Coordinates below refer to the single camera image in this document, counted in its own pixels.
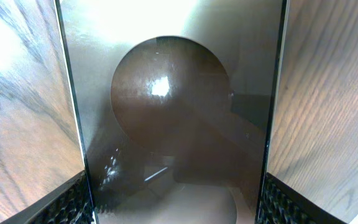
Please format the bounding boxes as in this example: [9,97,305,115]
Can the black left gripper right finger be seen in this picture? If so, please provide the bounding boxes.
[255,173,345,224]

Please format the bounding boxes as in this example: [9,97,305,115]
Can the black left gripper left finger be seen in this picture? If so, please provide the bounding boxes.
[2,171,94,224]

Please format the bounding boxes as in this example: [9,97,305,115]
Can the Galaxy S25 Ultra smartphone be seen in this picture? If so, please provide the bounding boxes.
[55,0,288,224]

